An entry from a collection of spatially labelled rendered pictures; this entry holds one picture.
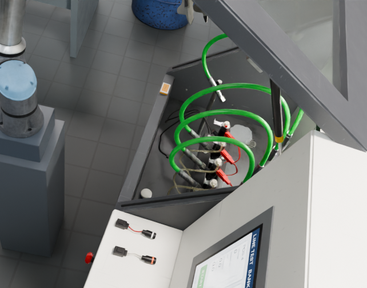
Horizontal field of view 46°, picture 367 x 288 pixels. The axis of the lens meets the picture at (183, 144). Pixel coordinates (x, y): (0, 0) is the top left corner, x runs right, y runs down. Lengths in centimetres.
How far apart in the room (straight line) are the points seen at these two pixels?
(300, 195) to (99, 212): 172
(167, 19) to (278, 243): 278
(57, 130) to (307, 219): 115
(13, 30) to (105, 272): 77
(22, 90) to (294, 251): 96
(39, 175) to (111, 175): 96
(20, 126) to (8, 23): 33
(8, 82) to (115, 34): 203
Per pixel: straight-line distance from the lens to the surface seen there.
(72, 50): 310
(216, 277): 97
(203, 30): 362
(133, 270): 124
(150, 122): 156
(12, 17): 142
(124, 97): 292
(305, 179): 82
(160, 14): 341
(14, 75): 143
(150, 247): 128
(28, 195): 177
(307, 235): 75
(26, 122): 152
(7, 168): 165
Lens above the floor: 214
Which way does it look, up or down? 51 degrees down
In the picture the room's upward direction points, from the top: 20 degrees clockwise
